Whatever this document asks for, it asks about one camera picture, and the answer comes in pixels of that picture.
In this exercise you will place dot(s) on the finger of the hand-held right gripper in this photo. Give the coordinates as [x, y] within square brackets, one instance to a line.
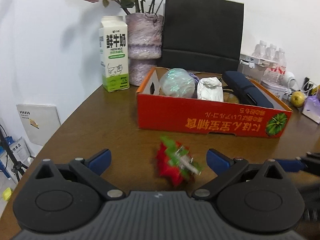
[292, 165]

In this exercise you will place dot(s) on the purple white vase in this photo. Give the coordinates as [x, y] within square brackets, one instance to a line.
[143, 42]

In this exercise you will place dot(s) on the black plug adapter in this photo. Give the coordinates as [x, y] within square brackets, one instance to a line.
[307, 83]

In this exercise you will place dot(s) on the white panel board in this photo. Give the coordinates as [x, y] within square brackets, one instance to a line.
[40, 125]

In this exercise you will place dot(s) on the black light stand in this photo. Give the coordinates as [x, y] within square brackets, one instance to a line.
[11, 160]

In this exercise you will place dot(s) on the small yellow object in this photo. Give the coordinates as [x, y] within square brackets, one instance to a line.
[7, 193]

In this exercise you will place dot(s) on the white tin box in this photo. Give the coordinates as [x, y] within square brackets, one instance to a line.
[273, 90]

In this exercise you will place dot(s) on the red cardboard box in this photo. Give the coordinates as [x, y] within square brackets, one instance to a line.
[200, 120]

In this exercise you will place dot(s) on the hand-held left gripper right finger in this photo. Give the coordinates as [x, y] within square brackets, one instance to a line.
[218, 161]

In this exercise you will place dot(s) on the white green milk carton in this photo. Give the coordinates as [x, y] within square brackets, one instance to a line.
[115, 55]

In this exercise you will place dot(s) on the white round device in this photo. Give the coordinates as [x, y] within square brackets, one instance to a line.
[289, 78]

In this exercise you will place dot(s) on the iridescent plastic ball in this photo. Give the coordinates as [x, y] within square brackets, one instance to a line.
[176, 83]

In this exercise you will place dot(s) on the purple tissue pack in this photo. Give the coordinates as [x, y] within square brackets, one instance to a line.
[312, 110]

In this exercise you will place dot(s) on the white cloth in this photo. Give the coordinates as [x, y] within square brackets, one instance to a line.
[210, 91]

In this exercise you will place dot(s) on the black paper bag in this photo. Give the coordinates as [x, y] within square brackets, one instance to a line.
[202, 30]

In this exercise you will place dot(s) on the blue white boxes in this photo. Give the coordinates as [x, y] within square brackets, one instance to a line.
[20, 147]

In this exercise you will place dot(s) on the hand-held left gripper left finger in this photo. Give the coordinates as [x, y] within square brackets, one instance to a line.
[100, 161]

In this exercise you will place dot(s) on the red artificial rose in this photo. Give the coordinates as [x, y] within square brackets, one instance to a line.
[167, 165]

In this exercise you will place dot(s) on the white flat box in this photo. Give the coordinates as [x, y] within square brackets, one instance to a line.
[250, 61]

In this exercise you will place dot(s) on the wrapped water bottle pack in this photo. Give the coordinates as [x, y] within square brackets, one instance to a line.
[271, 60]

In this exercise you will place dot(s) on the green apple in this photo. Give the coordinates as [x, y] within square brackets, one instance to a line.
[298, 99]

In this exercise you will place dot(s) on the navy blue case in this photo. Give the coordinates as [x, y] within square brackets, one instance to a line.
[247, 90]

